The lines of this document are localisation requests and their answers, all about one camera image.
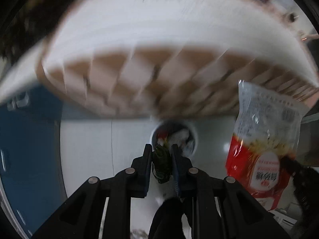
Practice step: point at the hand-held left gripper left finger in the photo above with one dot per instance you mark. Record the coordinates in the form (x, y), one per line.
(147, 169)

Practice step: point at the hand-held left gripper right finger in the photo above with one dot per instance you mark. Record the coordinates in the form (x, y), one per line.
(175, 169)

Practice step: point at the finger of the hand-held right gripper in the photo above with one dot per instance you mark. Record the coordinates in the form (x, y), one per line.
(302, 181)

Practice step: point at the dark green wrapper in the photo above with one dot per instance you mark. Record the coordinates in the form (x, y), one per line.
(161, 165)

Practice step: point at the white round trash bin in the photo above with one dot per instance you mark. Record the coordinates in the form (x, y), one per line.
(174, 135)

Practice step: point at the red white snack bag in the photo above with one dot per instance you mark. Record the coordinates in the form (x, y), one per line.
(261, 154)

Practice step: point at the person's dark clothing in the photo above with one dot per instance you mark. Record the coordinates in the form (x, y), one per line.
(172, 219)

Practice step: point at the checkered table mat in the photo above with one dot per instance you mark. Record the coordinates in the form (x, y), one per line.
(162, 62)

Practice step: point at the blue lower cabinet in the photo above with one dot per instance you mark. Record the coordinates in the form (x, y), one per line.
(27, 151)

